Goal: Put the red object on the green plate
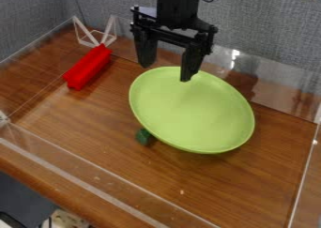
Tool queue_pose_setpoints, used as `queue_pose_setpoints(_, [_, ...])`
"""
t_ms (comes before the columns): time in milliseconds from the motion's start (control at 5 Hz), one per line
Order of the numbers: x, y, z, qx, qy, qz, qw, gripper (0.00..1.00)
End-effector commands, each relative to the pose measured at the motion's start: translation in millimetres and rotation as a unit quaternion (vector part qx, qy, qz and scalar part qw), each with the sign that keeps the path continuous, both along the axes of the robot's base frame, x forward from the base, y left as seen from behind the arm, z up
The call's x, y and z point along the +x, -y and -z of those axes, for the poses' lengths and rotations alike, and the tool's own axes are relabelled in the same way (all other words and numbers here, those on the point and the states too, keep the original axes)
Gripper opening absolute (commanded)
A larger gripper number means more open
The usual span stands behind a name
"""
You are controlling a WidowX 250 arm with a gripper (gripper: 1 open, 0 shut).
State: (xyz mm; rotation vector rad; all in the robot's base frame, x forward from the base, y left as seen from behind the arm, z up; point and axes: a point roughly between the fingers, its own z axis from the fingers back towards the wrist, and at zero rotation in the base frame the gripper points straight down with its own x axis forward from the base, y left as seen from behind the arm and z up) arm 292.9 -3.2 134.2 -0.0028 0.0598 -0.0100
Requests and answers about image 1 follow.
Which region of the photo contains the light green plate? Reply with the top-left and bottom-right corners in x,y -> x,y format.
130,67 -> 256,154

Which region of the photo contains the toy carrot with green top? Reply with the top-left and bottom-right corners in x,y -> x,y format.
136,129 -> 154,145

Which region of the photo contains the red rectangular block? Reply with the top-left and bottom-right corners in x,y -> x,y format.
63,44 -> 111,90

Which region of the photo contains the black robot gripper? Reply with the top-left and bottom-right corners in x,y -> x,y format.
130,0 -> 218,82

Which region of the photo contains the clear acrylic enclosure wall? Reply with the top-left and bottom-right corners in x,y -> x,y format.
0,17 -> 321,228

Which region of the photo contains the white power strip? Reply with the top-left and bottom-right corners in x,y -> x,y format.
38,209 -> 91,228

